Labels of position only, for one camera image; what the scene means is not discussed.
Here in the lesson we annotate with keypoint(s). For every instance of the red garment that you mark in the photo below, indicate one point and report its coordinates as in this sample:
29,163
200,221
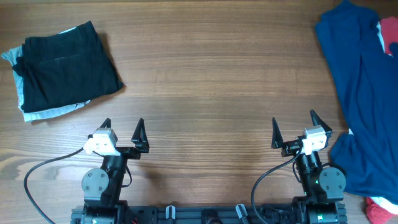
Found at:
379,210

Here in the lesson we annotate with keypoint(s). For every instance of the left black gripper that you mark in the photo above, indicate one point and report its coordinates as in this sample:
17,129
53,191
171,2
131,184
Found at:
125,150

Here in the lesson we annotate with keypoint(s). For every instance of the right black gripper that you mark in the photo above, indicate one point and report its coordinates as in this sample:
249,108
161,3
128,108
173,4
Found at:
294,147

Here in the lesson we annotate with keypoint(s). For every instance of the white shirt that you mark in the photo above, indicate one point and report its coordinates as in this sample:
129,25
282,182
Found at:
374,68

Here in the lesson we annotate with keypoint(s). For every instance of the folded light grey garment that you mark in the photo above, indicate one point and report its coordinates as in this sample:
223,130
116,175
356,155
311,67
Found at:
11,56

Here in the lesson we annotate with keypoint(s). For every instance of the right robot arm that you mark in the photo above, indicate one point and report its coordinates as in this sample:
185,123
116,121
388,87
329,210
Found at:
323,184

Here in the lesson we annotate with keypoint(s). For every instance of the blue t-shirt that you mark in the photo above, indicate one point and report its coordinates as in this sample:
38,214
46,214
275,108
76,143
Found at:
370,172

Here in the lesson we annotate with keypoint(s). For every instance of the folded black garment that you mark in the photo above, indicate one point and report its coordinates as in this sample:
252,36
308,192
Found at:
65,69

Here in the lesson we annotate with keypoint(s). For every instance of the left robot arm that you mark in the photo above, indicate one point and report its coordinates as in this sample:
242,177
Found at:
102,186

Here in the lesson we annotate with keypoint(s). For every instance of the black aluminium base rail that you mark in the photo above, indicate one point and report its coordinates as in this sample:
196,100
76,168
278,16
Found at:
205,214

